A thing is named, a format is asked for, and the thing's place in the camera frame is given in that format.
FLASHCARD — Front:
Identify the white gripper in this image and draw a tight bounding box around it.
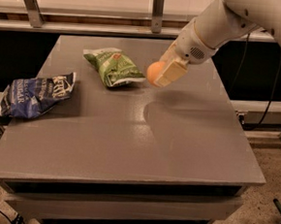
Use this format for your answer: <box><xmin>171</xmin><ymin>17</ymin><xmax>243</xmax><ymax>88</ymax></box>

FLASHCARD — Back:
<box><xmin>153</xmin><ymin>19</ymin><xmax>217</xmax><ymax>87</ymax></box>

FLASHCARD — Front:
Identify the orange fruit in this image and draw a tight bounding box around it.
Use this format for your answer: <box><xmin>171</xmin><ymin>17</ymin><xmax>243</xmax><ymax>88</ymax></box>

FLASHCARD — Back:
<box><xmin>146</xmin><ymin>61</ymin><xmax>165</xmax><ymax>86</ymax></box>

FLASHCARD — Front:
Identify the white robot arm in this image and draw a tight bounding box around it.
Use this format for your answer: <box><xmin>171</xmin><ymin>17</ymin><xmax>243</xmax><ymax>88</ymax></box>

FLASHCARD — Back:
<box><xmin>147</xmin><ymin>0</ymin><xmax>281</xmax><ymax>87</ymax></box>

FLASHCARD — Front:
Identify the green jalapeno chip bag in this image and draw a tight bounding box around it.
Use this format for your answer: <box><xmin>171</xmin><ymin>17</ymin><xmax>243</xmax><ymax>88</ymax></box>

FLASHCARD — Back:
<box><xmin>83</xmin><ymin>48</ymin><xmax>145</xmax><ymax>88</ymax></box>

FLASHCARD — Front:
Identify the blue kettle chip bag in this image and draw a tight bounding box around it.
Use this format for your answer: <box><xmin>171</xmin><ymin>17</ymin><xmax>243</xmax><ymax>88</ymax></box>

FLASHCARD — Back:
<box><xmin>0</xmin><ymin>73</ymin><xmax>77</xmax><ymax>119</ymax></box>

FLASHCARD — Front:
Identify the grey drawer cabinet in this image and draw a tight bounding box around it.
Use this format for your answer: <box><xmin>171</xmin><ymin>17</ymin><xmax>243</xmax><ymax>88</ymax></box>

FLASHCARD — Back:
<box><xmin>0</xmin><ymin>35</ymin><xmax>265</xmax><ymax>224</ymax></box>

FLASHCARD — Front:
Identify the middle metal rail bracket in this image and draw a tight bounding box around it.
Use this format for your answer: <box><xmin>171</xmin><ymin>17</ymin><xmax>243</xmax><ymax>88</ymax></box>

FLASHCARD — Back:
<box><xmin>151</xmin><ymin>0</ymin><xmax>165</xmax><ymax>34</ymax></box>

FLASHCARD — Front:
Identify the metal rail bracket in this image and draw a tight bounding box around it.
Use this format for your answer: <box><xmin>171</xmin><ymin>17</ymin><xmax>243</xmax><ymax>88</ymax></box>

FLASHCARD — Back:
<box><xmin>151</xmin><ymin>0</ymin><xmax>165</xmax><ymax>34</ymax></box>
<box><xmin>23</xmin><ymin>0</ymin><xmax>44</xmax><ymax>28</ymax></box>

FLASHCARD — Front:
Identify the black hanging cable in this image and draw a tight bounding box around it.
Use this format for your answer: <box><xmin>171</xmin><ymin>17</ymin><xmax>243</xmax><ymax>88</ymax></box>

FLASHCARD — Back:
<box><xmin>229</xmin><ymin>31</ymin><xmax>252</xmax><ymax>94</ymax></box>

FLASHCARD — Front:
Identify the left metal rail bracket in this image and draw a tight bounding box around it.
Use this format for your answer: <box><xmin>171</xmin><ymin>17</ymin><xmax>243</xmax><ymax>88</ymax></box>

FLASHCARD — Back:
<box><xmin>23</xmin><ymin>0</ymin><xmax>44</xmax><ymax>28</ymax></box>

